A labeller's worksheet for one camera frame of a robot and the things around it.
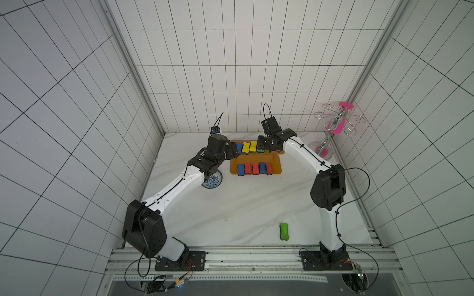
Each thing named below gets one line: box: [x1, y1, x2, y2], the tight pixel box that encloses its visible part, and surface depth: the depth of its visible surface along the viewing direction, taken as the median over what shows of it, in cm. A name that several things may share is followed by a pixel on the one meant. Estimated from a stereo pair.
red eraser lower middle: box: [252, 162, 260, 175], surface depth 100 cm
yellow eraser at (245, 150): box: [241, 141, 250, 155], surface depth 94 cm
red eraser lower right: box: [266, 162, 273, 176], surface depth 102 cm
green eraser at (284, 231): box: [279, 222, 290, 242], surface depth 81 cm
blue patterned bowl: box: [201, 169, 223, 189], surface depth 97 cm
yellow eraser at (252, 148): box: [249, 140, 258, 154], surface depth 94 cm
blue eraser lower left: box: [237, 164, 246, 176], surface depth 100 cm
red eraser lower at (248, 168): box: [245, 162, 252, 174], surface depth 100 cm
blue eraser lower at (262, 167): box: [258, 161, 267, 174], surface depth 102 cm
